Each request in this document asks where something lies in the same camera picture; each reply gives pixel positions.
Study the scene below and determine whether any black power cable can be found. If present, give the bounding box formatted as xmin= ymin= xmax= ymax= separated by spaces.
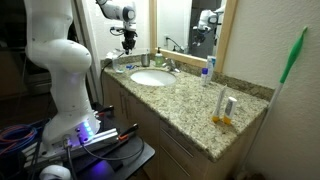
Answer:
xmin=99 ymin=54 xmax=121 ymax=105

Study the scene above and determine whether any white lotion tube orange cap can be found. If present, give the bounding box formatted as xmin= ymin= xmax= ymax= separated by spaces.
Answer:
xmin=212 ymin=84 xmax=228 ymax=123

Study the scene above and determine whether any green soap pump bottle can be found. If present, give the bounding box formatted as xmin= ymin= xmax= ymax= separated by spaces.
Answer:
xmin=154 ymin=46 xmax=165 ymax=68

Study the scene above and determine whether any white bottle orange cap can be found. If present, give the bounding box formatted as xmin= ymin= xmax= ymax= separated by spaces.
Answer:
xmin=222 ymin=96 xmax=238 ymax=125

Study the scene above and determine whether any green handled mop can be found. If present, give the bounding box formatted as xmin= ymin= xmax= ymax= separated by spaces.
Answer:
xmin=233 ymin=26 xmax=309 ymax=180

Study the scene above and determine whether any wooden vanity cabinet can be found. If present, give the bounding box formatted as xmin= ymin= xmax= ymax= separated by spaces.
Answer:
xmin=101 ymin=71 xmax=268 ymax=180

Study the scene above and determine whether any tall white blue tube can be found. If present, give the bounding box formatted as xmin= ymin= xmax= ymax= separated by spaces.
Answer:
xmin=206 ymin=55 xmax=217 ymax=84

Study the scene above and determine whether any silver metal cup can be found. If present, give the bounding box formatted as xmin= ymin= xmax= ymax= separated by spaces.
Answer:
xmin=140 ymin=53 xmax=151 ymax=68

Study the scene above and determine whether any black orange clamp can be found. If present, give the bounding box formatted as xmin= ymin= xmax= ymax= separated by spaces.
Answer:
xmin=118 ymin=123 xmax=139 ymax=142
xmin=95 ymin=104 xmax=115 ymax=118

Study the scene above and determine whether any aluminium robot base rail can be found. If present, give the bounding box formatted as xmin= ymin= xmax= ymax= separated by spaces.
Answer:
xmin=23 ymin=128 xmax=120 ymax=168

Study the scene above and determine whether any white round device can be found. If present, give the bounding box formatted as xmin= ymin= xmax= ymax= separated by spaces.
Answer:
xmin=39 ymin=164 xmax=73 ymax=180

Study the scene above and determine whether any chrome sink faucet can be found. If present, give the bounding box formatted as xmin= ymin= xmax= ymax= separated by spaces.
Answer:
xmin=163 ymin=57 xmax=181 ymax=74

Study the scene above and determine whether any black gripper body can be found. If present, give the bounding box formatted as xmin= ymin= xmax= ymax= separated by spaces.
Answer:
xmin=121 ymin=30 xmax=138 ymax=47

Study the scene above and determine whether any small white blue-capped bottle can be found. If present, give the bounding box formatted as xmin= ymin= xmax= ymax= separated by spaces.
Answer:
xmin=200 ymin=67 xmax=209 ymax=87

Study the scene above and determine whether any wood framed mirror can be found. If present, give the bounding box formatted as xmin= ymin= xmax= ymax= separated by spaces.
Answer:
xmin=148 ymin=0 xmax=238 ymax=73

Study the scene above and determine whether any black robot cart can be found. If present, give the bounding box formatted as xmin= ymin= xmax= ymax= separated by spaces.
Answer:
xmin=66 ymin=114 xmax=156 ymax=180

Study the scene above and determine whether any white oval sink basin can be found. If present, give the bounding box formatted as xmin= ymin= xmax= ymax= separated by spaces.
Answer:
xmin=129 ymin=68 xmax=178 ymax=88

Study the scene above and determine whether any blue red cable bundle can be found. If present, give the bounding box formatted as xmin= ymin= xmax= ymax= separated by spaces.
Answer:
xmin=0 ymin=121 xmax=48 ymax=158

